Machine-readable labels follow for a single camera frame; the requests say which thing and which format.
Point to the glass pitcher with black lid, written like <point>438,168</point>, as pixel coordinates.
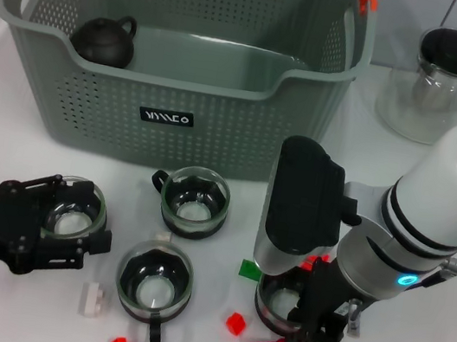
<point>420,102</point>

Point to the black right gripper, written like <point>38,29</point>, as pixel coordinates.
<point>331,293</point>

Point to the dark clay teapot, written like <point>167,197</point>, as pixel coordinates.
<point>105,43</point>

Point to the grey-green perforated storage basket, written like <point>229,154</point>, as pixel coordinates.
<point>215,142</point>

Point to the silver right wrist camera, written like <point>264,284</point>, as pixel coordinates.
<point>302,201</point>

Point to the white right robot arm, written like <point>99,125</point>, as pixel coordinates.
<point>448,194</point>

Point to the red-orange wedge toy brick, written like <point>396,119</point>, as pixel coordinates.
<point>307,265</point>

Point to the white toy brick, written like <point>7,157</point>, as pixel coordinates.
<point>161,237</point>
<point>93,300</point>

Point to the glass teacup with black sleeve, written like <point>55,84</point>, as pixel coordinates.
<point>277,302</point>
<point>193,213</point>
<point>70,225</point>
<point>153,290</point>

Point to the green toy brick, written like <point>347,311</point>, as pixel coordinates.
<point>249,269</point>

